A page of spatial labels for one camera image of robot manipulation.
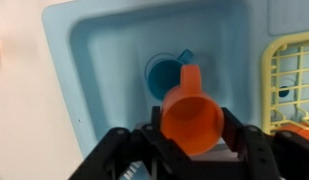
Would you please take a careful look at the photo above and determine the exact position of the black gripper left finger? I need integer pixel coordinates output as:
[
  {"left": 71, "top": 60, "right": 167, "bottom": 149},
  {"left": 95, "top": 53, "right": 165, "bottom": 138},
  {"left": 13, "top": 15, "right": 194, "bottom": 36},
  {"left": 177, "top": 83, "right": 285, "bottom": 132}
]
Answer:
[{"left": 68, "top": 106, "right": 198, "bottom": 180}]

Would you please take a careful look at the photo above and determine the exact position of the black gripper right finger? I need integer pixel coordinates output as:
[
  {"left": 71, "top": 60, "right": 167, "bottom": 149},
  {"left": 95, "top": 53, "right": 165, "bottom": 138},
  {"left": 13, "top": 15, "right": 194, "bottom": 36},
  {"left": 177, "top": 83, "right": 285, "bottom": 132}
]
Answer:
[{"left": 220, "top": 107, "right": 309, "bottom": 180}]

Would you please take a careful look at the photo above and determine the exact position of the orange mug with handle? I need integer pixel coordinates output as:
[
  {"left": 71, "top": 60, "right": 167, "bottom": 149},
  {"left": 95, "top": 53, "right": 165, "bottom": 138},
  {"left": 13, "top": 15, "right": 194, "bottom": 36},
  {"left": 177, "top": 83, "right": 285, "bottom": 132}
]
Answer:
[{"left": 159, "top": 64, "right": 225, "bottom": 157}]

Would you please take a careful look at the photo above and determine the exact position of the yellow dish rack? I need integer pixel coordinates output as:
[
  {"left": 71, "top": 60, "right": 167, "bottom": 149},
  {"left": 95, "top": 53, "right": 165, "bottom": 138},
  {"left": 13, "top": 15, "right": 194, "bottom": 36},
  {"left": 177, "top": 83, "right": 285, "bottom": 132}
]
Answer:
[{"left": 261, "top": 31, "right": 309, "bottom": 136}]

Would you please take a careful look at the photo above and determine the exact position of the blue toy sink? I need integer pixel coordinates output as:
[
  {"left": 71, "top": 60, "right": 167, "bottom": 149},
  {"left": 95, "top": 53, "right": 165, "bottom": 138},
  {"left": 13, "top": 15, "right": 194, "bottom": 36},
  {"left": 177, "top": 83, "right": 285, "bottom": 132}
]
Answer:
[{"left": 41, "top": 0, "right": 309, "bottom": 164}]

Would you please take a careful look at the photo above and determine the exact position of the orange toy plate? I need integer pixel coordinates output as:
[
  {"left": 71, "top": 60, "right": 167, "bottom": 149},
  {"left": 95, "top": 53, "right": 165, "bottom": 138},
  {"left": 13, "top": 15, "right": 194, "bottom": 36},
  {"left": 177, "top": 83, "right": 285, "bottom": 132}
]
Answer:
[{"left": 276, "top": 121, "right": 309, "bottom": 144}]

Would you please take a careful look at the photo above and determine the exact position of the blue mug with handle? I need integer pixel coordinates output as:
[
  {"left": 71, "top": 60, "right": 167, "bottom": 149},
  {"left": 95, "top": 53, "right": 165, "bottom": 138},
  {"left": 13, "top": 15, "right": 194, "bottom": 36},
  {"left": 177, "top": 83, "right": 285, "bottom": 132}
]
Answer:
[{"left": 144, "top": 48, "right": 195, "bottom": 102}]

